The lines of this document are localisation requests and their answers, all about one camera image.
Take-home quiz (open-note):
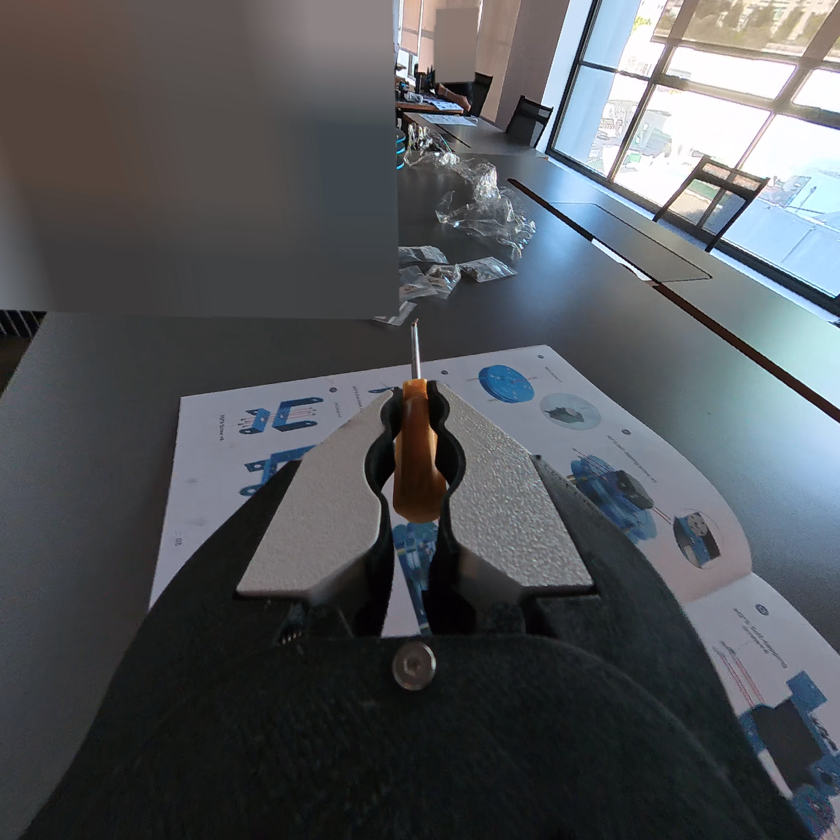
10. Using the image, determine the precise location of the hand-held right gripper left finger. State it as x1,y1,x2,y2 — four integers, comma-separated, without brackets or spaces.
235,387,404,637

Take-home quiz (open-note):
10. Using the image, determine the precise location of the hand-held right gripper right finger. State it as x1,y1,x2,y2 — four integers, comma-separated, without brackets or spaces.
425,379,595,636

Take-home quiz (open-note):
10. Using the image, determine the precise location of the orange handled screwdriver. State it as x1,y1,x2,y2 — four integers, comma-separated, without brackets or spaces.
392,318,448,524

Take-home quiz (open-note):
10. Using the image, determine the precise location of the white instruction booklet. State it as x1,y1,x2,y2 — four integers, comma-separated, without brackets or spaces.
150,344,828,815

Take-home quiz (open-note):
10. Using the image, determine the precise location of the crumpled clear plastic wrap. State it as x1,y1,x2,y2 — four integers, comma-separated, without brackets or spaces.
403,147,500,191
436,187,536,260

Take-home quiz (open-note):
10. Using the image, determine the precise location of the office table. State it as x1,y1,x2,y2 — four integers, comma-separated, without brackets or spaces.
402,108,526,155

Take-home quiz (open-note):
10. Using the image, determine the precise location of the dark framed chair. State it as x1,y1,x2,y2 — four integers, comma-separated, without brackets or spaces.
653,154,770,253

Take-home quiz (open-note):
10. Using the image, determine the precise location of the black framed window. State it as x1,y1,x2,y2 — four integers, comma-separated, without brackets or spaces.
548,0,840,326

